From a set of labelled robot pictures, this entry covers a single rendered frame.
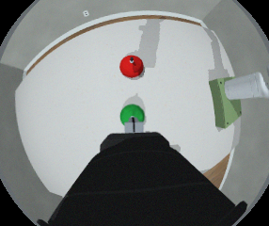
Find red service bell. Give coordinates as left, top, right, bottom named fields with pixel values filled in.
left=119, top=56, right=143, bottom=78

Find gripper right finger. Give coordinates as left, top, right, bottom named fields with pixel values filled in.
left=134, top=118, right=144, bottom=133

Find green bell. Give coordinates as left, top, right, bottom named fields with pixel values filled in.
left=120, top=105, right=145, bottom=125

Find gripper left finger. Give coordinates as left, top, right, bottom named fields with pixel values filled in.
left=124, top=118, right=134, bottom=133

